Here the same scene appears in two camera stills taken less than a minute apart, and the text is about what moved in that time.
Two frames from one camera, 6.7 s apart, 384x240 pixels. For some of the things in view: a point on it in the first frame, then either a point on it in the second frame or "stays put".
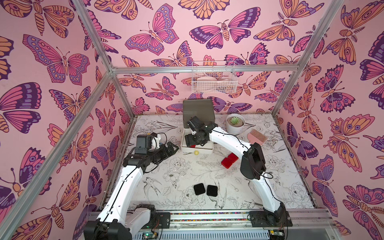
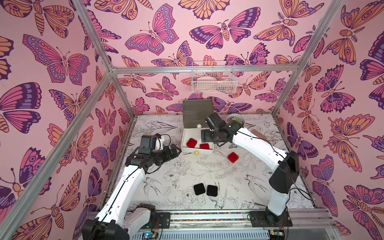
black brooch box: x=199 y=189 stays put
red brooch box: x=226 y=162 -> x=204 y=146
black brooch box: x=212 y=190 stays put
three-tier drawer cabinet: x=204 y=108 stays put
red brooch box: x=233 y=157 stays put
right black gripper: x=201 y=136 -> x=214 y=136
